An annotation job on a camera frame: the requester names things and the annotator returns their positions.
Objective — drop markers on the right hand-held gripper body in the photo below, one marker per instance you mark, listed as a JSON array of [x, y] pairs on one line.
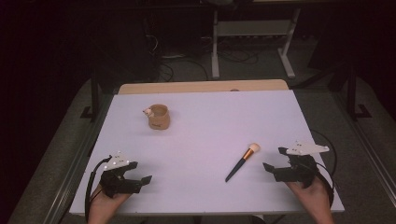
[[300, 169]]

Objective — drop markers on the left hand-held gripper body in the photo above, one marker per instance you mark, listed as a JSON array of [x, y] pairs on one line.
[[113, 183]]

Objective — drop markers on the person's left hand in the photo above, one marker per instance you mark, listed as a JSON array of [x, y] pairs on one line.
[[104, 203]]

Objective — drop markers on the person's right hand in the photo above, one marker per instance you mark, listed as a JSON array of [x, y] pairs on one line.
[[311, 199]]

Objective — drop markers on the tan cup with animal figure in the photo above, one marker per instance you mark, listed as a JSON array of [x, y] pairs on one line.
[[158, 117]]

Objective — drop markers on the black metal stand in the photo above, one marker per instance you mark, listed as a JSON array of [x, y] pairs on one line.
[[95, 93], [352, 93]]

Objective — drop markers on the metal floor rail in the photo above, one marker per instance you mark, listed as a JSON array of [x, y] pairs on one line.
[[370, 149], [74, 174]]

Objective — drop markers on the white metal desk frame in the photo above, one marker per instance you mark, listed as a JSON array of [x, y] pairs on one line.
[[252, 28]]

